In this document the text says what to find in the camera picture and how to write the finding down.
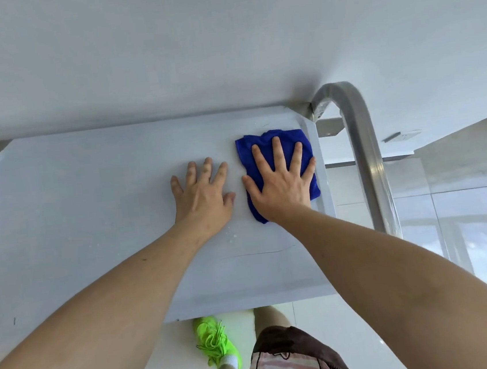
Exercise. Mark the grey metal bracket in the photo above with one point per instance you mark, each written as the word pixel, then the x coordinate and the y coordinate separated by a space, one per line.
pixel 329 126

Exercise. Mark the person's right forearm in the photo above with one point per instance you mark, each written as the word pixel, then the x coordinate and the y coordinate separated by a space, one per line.
pixel 411 294

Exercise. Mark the person's left forearm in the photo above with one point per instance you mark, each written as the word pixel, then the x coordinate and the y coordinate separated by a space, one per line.
pixel 97 323

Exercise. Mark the person's left hand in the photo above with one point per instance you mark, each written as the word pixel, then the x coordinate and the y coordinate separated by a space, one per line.
pixel 202 204

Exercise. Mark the person's right little finger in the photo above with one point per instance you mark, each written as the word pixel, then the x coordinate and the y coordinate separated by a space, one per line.
pixel 309 171

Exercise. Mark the person's right hand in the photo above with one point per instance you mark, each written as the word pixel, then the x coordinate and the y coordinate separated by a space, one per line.
pixel 281 193

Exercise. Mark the person's right thumb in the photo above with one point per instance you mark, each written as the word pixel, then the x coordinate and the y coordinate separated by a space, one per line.
pixel 252 186

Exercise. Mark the grey metal handrail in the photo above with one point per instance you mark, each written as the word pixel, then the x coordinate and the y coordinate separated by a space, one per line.
pixel 366 152

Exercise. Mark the person's left thumb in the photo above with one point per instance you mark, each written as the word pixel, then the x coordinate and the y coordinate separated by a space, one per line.
pixel 229 200

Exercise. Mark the blue microfibre cloth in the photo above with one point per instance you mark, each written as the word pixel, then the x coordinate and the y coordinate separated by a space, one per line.
pixel 261 145

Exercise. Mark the white wall socket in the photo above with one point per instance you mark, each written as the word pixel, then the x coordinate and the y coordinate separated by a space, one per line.
pixel 402 135

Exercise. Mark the printed dark shorts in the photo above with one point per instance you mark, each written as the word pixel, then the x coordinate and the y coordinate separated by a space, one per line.
pixel 283 360

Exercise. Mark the person's leg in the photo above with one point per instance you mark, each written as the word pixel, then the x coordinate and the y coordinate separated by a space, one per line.
pixel 269 318

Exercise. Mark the person's left middle finger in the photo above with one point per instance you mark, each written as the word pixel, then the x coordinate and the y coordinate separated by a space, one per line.
pixel 205 171

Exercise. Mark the person's left little finger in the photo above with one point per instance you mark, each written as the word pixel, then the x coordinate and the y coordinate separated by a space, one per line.
pixel 177 186

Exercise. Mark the person's right middle finger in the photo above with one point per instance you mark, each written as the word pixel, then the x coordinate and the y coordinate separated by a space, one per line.
pixel 278 154

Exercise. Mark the white sock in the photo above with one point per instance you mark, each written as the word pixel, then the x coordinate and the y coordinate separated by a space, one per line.
pixel 229 360

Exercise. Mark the neon green sneaker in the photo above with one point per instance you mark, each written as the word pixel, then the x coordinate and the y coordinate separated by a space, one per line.
pixel 215 339

